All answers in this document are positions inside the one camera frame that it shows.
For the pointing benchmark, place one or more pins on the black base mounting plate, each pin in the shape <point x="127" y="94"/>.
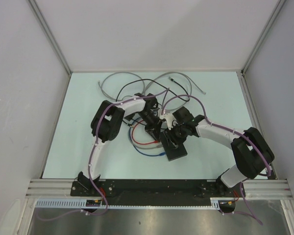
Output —
<point x="143" y="190"/>

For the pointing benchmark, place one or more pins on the white slotted cable duct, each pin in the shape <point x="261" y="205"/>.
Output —
<point x="202" y="204"/>

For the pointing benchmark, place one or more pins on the black Mercury network switch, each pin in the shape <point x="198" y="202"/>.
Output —
<point x="174" y="150"/>

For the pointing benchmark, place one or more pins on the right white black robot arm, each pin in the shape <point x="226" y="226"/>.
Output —
<point x="251" y="152"/>

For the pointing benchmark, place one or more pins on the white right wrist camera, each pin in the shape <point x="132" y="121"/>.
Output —
<point x="169" y="119"/>

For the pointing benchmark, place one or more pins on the black ethernet cable teal plug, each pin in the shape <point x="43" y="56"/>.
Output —
<point x="172" y="80"/>

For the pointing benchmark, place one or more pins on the right aluminium corner post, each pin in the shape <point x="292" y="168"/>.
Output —
<point x="264" y="33"/>

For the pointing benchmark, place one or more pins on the aluminium corner post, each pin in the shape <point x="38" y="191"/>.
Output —
<point x="264" y="33"/>
<point x="37" y="12"/>

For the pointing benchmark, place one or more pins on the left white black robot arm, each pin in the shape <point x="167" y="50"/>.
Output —
<point x="106" y="125"/>

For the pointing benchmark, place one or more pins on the left aluminium corner post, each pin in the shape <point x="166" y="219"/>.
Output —
<point x="37" y="12"/>

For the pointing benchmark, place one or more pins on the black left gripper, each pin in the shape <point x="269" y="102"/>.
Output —
<point x="154" y="128"/>

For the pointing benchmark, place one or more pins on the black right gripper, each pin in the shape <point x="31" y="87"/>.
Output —
<point x="177" y="142"/>

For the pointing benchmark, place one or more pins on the small black adapter box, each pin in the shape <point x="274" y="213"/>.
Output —
<point x="129" y="117"/>

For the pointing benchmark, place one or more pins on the aluminium front frame rail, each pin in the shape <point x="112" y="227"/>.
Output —
<point x="259" y="189"/>

